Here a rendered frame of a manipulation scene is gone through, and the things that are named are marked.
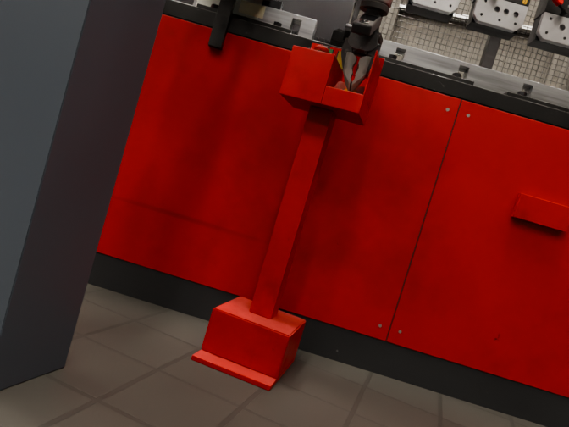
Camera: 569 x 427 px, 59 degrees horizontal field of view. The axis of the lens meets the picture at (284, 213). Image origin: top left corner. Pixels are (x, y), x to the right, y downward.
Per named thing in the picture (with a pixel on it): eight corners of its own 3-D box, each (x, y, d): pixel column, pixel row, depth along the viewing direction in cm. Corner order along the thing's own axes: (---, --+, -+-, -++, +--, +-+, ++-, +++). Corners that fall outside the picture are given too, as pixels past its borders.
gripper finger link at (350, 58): (352, 94, 129) (362, 58, 128) (349, 90, 123) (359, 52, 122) (340, 91, 130) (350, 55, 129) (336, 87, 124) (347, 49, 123)
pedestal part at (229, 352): (190, 359, 118) (204, 311, 117) (228, 335, 142) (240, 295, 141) (269, 391, 113) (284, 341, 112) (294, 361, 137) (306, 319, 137)
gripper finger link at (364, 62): (363, 97, 128) (374, 60, 127) (361, 93, 123) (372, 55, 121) (352, 94, 129) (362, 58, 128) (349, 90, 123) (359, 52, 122)
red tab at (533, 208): (513, 217, 141) (521, 192, 141) (510, 216, 143) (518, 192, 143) (566, 232, 141) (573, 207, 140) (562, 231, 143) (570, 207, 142)
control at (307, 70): (278, 93, 121) (300, 19, 120) (293, 108, 137) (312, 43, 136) (358, 113, 117) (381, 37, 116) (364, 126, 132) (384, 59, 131)
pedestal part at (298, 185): (248, 312, 127) (310, 104, 124) (256, 307, 133) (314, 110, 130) (270, 319, 126) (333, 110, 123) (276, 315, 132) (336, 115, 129)
